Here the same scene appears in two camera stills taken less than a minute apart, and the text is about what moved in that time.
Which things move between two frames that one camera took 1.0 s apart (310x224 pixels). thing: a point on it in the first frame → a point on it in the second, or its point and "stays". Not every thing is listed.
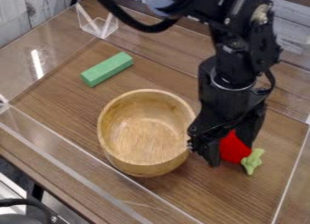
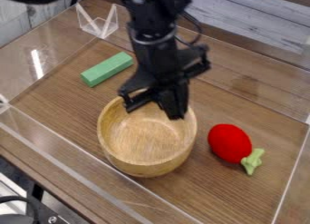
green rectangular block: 105,70 stays
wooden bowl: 143,131 stays
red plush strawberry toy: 235,151 stays
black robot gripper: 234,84 → 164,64
